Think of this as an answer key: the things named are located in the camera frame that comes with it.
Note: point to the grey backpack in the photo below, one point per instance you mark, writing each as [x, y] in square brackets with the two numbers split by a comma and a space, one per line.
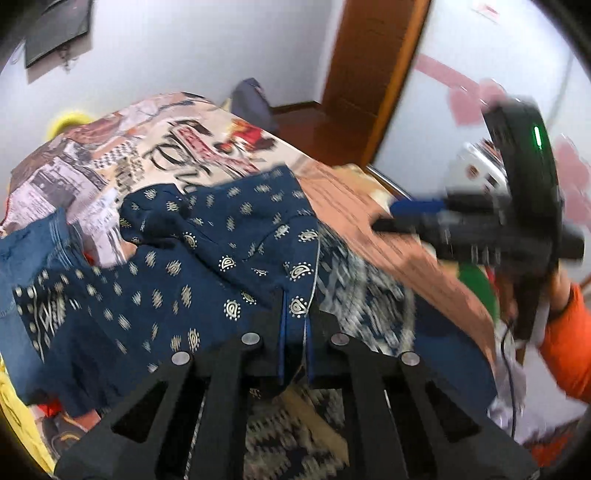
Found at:
[251, 108]

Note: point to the white appliance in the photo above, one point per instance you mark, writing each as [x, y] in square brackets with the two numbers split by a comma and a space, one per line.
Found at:
[475, 161]

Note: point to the printed bed cover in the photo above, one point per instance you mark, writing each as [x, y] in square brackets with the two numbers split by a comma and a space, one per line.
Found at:
[184, 138]

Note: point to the person's right forearm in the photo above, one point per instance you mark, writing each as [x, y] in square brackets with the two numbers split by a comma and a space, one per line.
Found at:
[568, 346]

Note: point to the navy patterned hooded garment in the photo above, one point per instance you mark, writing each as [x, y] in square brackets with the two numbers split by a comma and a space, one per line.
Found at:
[207, 258]

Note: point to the person's orange clothing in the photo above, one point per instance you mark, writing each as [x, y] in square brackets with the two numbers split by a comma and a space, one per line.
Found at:
[551, 443]

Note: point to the white cloth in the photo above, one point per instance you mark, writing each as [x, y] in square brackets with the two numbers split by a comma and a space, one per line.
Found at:
[503, 406]

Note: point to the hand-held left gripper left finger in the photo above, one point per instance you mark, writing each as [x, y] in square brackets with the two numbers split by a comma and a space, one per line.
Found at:
[282, 344]

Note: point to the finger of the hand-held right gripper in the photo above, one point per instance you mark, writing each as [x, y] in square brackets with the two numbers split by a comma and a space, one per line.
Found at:
[406, 225]
[418, 206]

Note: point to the yellow garment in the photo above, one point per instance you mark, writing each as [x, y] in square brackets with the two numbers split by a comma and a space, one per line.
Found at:
[14, 415]

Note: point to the person's right hand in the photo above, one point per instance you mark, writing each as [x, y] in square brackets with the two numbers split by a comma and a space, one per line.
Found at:
[557, 290]

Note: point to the wooden door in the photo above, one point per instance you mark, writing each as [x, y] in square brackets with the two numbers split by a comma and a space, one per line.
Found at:
[369, 69]

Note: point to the pink heart wall sticker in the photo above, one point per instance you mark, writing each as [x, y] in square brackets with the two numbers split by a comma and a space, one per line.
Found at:
[466, 99]

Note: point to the red garment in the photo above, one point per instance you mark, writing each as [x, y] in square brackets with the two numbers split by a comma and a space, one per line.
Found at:
[48, 409]

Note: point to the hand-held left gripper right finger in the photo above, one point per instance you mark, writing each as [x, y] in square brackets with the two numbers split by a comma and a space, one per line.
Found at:
[310, 346]

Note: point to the blue jeans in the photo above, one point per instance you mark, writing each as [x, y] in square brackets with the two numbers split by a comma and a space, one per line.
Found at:
[27, 277]

